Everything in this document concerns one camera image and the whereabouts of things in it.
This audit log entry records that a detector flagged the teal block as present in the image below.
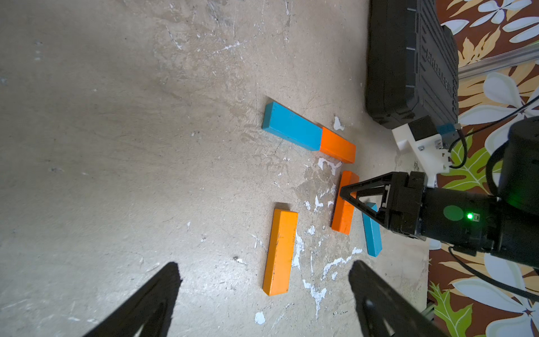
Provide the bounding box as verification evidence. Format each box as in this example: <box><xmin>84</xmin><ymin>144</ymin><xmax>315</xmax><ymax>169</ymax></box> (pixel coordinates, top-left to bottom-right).
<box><xmin>362</xmin><ymin>213</ymin><xmax>383</xmax><ymax>258</ymax></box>
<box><xmin>262</xmin><ymin>102</ymin><xmax>323</xmax><ymax>152</ymax></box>

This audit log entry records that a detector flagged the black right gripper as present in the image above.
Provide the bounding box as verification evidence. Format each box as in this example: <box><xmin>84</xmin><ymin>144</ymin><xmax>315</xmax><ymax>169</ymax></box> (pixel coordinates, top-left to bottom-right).
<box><xmin>339</xmin><ymin>172</ymin><xmax>503</xmax><ymax>253</ymax></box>

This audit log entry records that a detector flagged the short orange block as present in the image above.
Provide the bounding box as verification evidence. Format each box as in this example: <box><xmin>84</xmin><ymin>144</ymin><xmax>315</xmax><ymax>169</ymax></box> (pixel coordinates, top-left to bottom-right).
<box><xmin>320</xmin><ymin>127</ymin><xmax>357</xmax><ymax>164</ymax></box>

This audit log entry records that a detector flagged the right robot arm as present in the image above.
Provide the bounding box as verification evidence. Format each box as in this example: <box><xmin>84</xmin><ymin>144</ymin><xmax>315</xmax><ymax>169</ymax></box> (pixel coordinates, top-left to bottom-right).
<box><xmin>340</xmin><ymin>117</ymin><xmax>538</xmax><ymax>268</ymax></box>

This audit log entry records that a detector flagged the light orange block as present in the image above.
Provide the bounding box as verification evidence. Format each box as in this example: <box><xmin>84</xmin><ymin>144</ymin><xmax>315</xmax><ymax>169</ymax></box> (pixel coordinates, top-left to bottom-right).
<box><xmin>262</xmin><ymin>209</ymin><xmax>298</xmax><ymax>296</ymax></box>

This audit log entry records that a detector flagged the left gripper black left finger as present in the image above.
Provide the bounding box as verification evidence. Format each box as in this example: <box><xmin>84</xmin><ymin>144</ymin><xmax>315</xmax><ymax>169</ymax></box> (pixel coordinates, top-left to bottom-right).
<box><xmin>86</xmin><ymin>262</ymin><xmax>182</xmax><ymax>336</ymax></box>

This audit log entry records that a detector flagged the red-orange block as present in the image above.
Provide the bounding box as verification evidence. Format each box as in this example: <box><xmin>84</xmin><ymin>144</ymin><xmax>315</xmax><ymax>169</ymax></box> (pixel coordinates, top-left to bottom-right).
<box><xmin>331</xmin><ymin>171</ymin><xmax>359</xmax><ymax>235</ymax></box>

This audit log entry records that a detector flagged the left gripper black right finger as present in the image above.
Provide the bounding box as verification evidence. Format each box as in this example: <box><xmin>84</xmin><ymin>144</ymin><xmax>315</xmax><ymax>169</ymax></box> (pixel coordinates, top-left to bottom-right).
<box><xmin>348</xmin><ymin>260</ymin><xmax>444</xmax><ymax>336</ymax></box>

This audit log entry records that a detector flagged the large black tool case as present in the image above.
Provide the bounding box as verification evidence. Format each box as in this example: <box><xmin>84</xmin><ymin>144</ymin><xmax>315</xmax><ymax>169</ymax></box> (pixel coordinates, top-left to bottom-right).
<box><xmin>366</xmin><ymin>0</ymin><xmax>458</xmax><ymax>129</ymax></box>

